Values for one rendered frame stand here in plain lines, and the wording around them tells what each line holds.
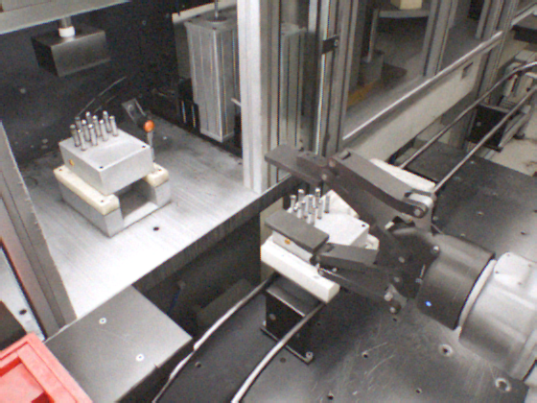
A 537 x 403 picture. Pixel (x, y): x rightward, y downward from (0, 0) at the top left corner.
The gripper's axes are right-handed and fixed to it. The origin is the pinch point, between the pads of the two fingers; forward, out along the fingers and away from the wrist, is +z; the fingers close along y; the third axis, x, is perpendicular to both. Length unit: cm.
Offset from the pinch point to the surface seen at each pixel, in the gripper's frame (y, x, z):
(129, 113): -19, -19, 62
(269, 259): -26.0, -10.6, 12.4
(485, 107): -32, -104, 10
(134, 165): -11.6, -1.2, 33.1
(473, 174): -44, -87, 4
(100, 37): 7.2, -3.3, 39.4
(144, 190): -19.1, -3.4, 35.6
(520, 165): -113, -221, 12
